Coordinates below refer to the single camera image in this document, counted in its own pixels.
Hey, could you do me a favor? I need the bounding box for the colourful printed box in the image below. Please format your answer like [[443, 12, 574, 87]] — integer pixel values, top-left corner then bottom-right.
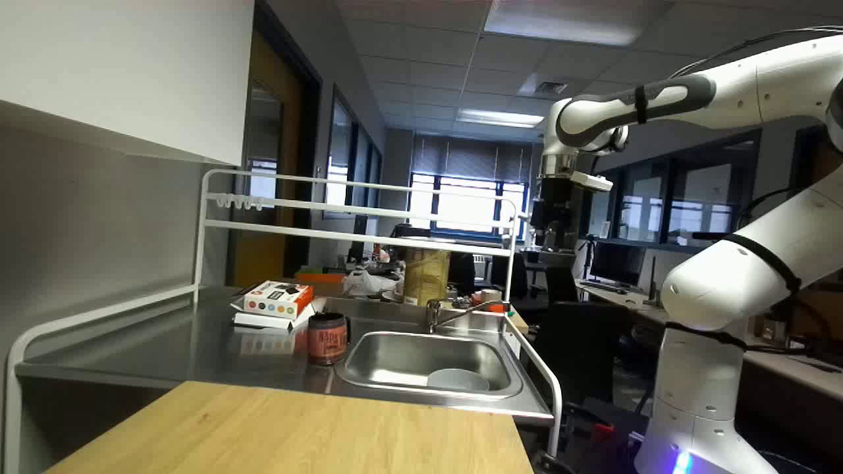
[[242, 275, 315, 319]]

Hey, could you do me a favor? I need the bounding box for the small ceiling light panel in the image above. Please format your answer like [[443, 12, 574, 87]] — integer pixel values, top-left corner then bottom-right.
[[456, 105, 520, 132]]

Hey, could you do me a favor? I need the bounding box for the white plastic bag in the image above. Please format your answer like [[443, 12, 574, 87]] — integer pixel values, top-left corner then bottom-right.
[[339, 263, 402, 300]]

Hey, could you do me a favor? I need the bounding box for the bright window with blinds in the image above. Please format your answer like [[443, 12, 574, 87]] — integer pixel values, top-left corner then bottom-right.
[[411, 169, 530, 233]]

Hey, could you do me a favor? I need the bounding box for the chrome faucet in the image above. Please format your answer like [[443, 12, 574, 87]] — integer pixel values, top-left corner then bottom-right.
[[424, 300, 472, 337]]

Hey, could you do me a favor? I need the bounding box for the small red object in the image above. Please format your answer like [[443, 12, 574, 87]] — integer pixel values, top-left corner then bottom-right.
[[469, 286, 511, 315]]

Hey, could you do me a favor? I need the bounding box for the stainless steel sink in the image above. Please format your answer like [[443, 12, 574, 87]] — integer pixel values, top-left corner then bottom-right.
[[335, 327, 527, 408]]

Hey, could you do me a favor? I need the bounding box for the yellow cylindrical container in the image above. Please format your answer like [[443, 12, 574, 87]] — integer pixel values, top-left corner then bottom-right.
[[399, 248, 452, 308]]

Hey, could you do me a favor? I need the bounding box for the pale blue bowl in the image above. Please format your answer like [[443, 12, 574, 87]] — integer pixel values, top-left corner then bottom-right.
[[427, 363, 501, 395]]

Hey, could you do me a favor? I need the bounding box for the orange package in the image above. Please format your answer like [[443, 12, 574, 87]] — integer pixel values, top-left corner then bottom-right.
[[292, 269, 349, 296]]

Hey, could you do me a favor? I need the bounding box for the long office desk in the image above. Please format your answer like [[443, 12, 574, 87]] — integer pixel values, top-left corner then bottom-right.
[[574, 275, 843, 402]]

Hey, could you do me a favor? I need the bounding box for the brown wooden door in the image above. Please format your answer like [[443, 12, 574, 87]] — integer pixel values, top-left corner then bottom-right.
[[228, 22, 311, 286]]

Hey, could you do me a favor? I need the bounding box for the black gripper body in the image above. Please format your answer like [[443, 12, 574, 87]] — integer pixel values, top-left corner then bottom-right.
[[530, 176, 590, 255]]

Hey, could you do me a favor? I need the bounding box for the white wall cabinet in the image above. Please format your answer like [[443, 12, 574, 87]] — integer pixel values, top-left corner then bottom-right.
[[0, 0, 257, 169]]

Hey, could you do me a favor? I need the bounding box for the white metal rack frame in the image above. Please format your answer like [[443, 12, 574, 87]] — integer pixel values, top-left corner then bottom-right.
[[3, 165, 564, 474]]

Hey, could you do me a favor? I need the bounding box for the large ceiling light panel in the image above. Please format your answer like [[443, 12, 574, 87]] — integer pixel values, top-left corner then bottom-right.
[[482, 0, 648, 46]]

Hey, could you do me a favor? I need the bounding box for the flat white red box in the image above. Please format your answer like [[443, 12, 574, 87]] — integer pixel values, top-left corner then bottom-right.
[[228, 294, 328, 334]]

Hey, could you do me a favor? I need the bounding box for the brown glass jar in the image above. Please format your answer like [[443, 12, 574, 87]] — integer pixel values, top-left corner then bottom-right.
[[304, 311, 352, 366]]

